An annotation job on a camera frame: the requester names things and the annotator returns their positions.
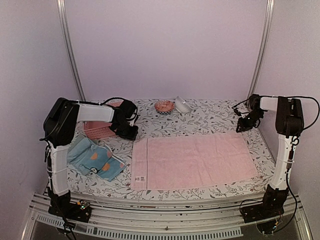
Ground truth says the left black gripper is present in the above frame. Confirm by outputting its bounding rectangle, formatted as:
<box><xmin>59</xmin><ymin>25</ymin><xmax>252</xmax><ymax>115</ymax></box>
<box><xmin>114</xmin><ymin>120</ymin><xmax>139</xmax><ymax>141</ymax></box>

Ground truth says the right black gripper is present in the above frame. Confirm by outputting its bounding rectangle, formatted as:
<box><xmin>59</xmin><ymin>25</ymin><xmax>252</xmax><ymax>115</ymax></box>
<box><xmin>237</xmin><ymin>110</ymin><xmax>265</xmax><ymax>133</ymax></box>

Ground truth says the pink plastic basket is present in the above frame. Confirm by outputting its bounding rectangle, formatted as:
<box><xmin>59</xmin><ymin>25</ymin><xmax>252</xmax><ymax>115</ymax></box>
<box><xmin>78</xmin><ymin>103</ymin><xmax>116</xmax><ymax>140</ymax></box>

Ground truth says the pink terry towel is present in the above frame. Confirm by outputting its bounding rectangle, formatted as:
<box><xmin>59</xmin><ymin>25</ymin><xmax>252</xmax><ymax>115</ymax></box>
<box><xmin>130</xmin><ymin>132</ymin><xmax>258</xmax><ymax>190</ymax></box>

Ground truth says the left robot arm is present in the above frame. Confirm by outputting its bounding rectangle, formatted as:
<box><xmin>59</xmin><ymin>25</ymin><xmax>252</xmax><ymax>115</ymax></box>
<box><xmin>40</xmin><ymin>97</ymin><xmax>139</xmax><ymax>197</ymax></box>

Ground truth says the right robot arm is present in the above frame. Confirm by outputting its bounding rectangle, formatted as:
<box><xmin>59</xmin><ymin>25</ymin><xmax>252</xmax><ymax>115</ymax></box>
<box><xmin>232</xmin><ymin>94</ymin><xmax>304</xmax><ymax>218</ymax></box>

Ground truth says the red patterned bowl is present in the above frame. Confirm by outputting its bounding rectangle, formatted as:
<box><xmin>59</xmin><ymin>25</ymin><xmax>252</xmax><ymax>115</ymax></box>
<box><xmin>154</xmin><ymin>100</ymin><xmax>175</xmax><ymax>115</ymax></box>

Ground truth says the white tipped bowl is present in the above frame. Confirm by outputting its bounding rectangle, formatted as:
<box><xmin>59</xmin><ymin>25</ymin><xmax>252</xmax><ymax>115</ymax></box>
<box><xmin>174</xmin><ymin>96</ymin><xmax>192</xmax><ymax>114</ymax></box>

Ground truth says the blue patterned towel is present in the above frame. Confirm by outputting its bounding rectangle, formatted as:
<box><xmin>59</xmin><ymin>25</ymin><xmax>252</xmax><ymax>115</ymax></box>
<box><xmin>67</xmin><ymin>135</ymin><xmax>127</xmax><ymax>182</ymax></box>

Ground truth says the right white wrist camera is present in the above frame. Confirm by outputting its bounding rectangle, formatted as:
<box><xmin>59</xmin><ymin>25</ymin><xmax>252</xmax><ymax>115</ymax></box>
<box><xmin>231</xmin><ymin>102</ymin><xmax>249</xmax><ymax>118</ymax></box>

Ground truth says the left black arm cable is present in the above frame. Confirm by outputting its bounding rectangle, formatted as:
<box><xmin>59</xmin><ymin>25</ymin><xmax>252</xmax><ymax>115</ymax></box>
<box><xmin>39</xmin><ymin>96</ymin><xmax>126</xmax><ymax>141</ymax></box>

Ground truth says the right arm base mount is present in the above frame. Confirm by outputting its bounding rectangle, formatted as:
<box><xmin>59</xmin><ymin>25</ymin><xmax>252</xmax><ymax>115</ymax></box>
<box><xmin>239</xmin><ymin>185</ymin><xmax>289</xmax><ymax>223</ymax></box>

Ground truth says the front aluminium rail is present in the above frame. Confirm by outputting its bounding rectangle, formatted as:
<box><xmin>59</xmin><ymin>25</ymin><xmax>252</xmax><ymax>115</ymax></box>
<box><xmin>23</xmin><ymin>192</ymin><xmax>313</xmax><ymax>240</ymax></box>

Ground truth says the right aluminium frame post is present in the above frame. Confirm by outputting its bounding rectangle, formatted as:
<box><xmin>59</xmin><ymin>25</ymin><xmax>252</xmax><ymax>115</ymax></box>
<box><xmin>246</xmin><ymin>0</ymin><xmax>275</xmax><ymax>98</ymax></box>

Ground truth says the aluminium frame post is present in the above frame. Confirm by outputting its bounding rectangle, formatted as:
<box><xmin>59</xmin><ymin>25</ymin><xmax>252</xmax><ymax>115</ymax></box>
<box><xmin>56</xmin><ymin>0</ymin><xmax>86</xmax><ymax>101</ymax></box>
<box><xmin>246</xmin><ymin>0</ymin><xmax>275</xmax><ymax>98</ymax></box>

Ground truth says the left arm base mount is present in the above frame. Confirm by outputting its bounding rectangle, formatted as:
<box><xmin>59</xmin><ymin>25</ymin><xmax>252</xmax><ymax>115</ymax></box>
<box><xmin>48</xmin><ymin>191</ymin><xmax>92</xmax><ymax>223</ymax></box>

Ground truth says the left aluminium frame post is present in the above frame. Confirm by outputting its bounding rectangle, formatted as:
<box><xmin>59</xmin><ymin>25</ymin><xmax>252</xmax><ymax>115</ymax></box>
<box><xmin>56</xmin><ymin>0</ymin><xmax>86</xmax><ymax>101</ymax></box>

